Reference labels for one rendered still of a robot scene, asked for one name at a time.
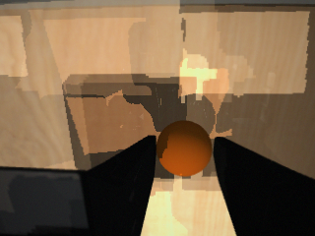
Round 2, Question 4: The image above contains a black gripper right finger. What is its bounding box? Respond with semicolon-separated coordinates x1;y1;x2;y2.
214;137;315;236

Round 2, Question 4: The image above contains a brown ball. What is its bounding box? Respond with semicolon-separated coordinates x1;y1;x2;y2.
157;120;213;177

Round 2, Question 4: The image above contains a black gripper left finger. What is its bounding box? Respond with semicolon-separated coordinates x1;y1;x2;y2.
0;136;157;236

